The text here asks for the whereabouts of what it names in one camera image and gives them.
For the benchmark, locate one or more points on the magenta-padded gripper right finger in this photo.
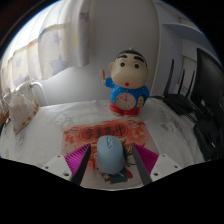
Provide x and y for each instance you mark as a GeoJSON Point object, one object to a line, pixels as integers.
{"type": "Point", "coordinates": [146, 159]}

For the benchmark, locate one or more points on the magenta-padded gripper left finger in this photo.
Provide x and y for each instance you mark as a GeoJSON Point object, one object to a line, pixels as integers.
{"type": "Point", "coordinates": [77, 159]}

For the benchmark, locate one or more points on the light blue computer mouse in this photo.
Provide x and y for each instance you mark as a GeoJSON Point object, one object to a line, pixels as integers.
{"type": "Point", "coordinates": [110, 155]}

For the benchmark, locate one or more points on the red printed mouse pad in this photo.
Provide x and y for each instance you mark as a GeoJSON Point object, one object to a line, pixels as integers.
{"type": "Point", "coordinates": [83, 135]}

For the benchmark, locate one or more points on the white printed tablecloth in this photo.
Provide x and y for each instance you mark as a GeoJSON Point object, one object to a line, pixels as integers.
{"type": "Point", "coordinates": [46, 133]}

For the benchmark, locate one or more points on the black router with antennas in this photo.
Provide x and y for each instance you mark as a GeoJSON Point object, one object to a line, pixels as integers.
{"type": "Point", "coordinates": [176, 101]}

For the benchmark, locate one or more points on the large white conch shell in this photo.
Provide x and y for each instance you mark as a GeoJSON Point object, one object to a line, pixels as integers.
{"type": "Point", "coordinates": [21, 113]}

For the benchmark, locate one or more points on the cartoon boy clock figurine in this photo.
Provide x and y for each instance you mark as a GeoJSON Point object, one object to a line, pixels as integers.
{"type": "Point", "coordinates": [128, 83]}

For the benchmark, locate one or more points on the black computer monitor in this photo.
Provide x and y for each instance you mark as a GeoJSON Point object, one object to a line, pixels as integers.
{"type": "Point", "coordinates": [210, 83]}

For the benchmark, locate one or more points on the white star-print curtain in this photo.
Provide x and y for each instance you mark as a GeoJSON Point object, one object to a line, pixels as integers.
{"type": "Point", "coordinates": [50, 50]}

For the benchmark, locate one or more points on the white wall shelf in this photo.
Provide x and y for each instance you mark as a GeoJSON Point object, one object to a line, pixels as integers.
{"type": "Point", "coordinates": [190, 31]}

